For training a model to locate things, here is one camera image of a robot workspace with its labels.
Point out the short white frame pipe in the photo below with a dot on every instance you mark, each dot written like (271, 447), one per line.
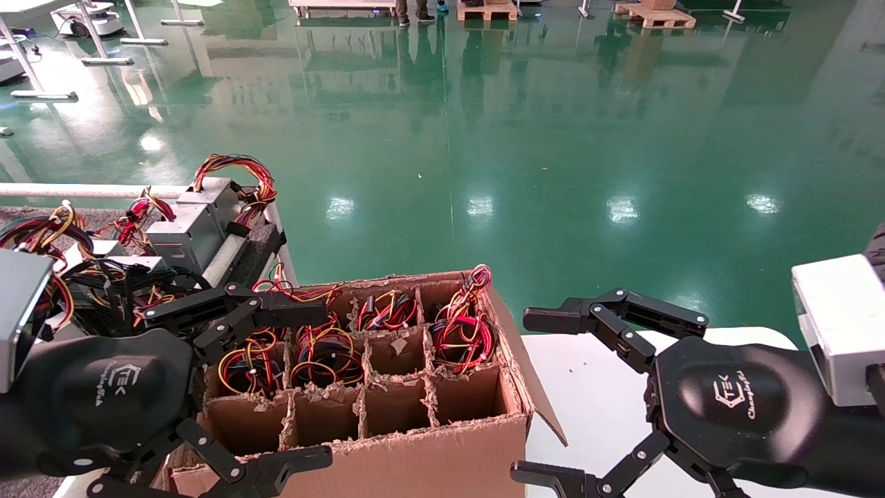
(283, 242)

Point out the white machine base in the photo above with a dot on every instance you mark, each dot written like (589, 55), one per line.
(10, 69)

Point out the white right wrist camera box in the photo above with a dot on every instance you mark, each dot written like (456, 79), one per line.
(843, 325)

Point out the brown cardboard box with dividers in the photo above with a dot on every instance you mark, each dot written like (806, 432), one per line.
(415, 463)

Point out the person in dark shoes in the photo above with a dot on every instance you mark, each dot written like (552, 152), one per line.
(404, 10)

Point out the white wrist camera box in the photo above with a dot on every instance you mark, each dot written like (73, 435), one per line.
(843, 325)
(21, 311)

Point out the wooden pallet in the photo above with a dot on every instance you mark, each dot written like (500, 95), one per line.
(487, 10)
(653, 17)

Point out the white metal stand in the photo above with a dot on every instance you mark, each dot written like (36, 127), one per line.
(585, 8)
(45, 95)
(107, 61)
(734, 14)
(183, 22)
(145, 41)

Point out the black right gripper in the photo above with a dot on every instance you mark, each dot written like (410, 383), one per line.
(733, 401)

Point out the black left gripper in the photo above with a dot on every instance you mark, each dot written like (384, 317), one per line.
(104, 394)

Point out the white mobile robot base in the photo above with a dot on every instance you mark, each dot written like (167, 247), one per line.
(90, 21)

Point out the low white platform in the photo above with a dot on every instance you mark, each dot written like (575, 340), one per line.
(342, 7)

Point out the black foam pad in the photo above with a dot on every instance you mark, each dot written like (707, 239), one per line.
(259, 252)

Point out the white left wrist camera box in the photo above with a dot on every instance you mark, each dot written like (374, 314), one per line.
(21, 311)

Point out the small cardboard box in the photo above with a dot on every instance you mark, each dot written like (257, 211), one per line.
(658, 4)

